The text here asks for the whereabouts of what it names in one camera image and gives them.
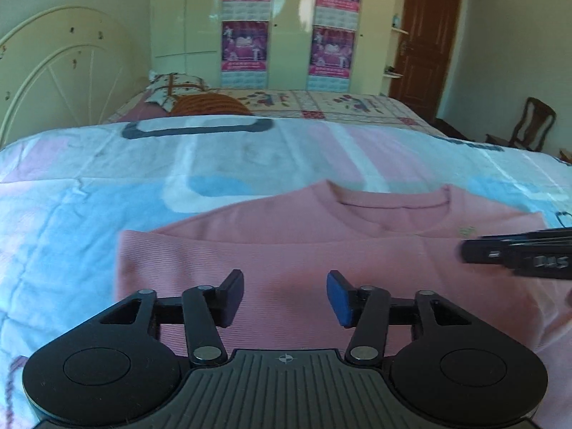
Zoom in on pink knit sweater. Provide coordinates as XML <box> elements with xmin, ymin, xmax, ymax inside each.
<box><xmin>115</xmin><ymin>181</ymin><xmax>571</xmax><ymax>428</ymax></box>

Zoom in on dark wooden chair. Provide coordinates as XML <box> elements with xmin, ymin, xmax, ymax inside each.
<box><xmin>486</xmin><ymin>97</ymin><xmax>557</xmax><ymax>152</ymax></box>

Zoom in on light blue pink bedspread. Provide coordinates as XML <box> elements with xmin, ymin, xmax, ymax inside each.
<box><xmin>1</xmin><ymin>116</ymin><xmax>571</xmax><ymax>428</ymax></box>

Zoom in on orange knit cushion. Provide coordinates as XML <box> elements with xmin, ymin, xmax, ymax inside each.
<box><xmin>170</xmin><ymin>93</ymin><xmax>252</xmax><ymax>116</ymax></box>

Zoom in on patterned pillow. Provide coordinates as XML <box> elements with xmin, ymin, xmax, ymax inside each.
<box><xmin>146</xmin><ymin>73</ymin><xmax>209</xmax><ymax>112</ymax></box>

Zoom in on brown wooden door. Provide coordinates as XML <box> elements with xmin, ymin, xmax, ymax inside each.
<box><xmin>389</xmin><ymin>0</ymin><xmax>462</xmax><ymax>123</ymax></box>

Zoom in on cream corner shelves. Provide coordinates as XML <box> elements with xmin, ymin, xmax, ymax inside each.
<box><xmin>383</xmin><ymin>0</ymin><xmax>407</xmax><ymax>90</ymax></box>

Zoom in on lower right purple poster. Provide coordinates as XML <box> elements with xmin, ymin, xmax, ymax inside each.
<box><xmin>306</xmin><ymin>25</ymin><xmax>355</xmax><ymax>93</ymax></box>

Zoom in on lower left purple poster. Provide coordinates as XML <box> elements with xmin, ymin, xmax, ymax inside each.
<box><xmin>220</xmin><ymin>20</ymin><xmax>268</xmax><ymax>89</ymax></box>

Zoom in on cream curved headboard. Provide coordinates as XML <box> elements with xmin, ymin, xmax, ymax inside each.
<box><xmin>1</xmin><ymin>6</ymin><xmax>147</xmax><ymax>145</ymax></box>

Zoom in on cream glossy wardrobe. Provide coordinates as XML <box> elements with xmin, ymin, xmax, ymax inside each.
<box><xmin>151</xmin><ymin>0</ymin><xmax>395</xmax><ymax>95</ymax></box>

